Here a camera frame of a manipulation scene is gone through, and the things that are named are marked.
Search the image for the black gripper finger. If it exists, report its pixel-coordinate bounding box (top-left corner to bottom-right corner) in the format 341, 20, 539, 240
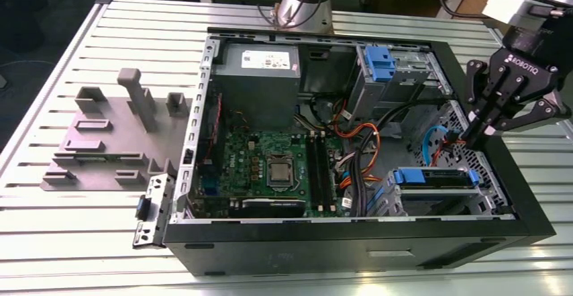
459, 59, 510, 148
484, 76, 573, 138

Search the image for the hard disk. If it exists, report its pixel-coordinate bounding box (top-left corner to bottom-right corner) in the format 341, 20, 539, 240
391, 168, 479, 189

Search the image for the silver disk bay cage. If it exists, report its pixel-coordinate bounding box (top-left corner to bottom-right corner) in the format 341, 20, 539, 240
386, 166, 514, 216

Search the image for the silver optical drive bay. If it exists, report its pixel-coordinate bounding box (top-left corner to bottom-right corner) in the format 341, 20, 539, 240
350, 44, 451, 117

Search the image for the blue plastic bay latch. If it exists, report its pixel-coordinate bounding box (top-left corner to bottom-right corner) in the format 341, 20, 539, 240
363, 46, 397, 83

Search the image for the black RAM slot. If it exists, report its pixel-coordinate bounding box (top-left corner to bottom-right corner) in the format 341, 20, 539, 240
315, 130, 337, 211
305, 130, 326, 211

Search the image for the silver CPU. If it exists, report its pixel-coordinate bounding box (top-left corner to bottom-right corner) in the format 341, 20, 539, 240
266, 161, 294, 181

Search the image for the CPU socket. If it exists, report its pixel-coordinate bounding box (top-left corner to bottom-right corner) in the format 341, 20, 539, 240
262, 153, 299, 193

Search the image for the grey power supply unit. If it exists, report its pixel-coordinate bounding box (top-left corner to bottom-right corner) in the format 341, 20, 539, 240
209, 42, 301, 132

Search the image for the green motherboard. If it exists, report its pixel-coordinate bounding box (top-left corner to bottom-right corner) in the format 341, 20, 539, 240
191, 130, 354, 218

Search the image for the black graphics card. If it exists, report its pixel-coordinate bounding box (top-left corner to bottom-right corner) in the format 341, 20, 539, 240
227, 197, 307, 219

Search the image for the black PC case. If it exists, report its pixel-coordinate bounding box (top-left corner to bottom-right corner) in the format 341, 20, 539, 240
161, 26, 558, 277

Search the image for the grey parts rack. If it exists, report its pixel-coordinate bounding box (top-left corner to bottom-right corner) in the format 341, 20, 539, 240
39, 68, 195, 193

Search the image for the green RAM stick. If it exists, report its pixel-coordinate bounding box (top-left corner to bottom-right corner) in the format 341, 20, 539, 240
74, 154, 122, 163

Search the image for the power wire with black connector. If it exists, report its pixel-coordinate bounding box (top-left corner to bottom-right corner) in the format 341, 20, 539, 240
440, 131, 468, 153

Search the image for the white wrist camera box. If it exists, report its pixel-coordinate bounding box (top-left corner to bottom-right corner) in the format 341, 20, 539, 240
480, 0, 560, 27

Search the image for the blue data wire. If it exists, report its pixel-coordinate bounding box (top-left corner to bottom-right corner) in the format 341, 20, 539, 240
419, 124, 459, 168

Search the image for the orange yellow wire bundle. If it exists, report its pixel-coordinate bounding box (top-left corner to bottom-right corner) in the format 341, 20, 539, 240
333, 121, 386, 193

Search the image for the red black twisted wire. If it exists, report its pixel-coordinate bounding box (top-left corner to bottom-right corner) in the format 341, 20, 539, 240
207, 93, 225, 164

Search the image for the silver expansion slot bracket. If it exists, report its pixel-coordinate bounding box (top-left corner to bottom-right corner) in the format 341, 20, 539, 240
131, 172, 175, 250

